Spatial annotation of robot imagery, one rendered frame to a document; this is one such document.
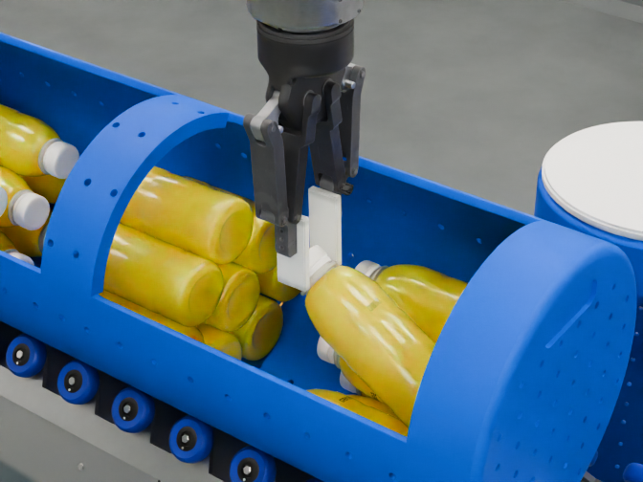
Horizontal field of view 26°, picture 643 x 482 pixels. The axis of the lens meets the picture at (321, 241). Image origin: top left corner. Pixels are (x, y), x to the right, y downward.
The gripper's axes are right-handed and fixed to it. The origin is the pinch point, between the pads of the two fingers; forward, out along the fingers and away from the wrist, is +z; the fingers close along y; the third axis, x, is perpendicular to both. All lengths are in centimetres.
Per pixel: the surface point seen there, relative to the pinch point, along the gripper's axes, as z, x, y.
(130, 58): 118, 228, 208
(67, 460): 32.1, 26.2, -7.2
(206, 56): 118, 209, 224
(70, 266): 6.3, 21.2, -7.9
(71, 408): 26.8, 26.7, -5.4
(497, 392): 2.9, -21.7, -5.7
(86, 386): 23.1, 24.2, -5.2
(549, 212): 19.1, 0.1, 45.4
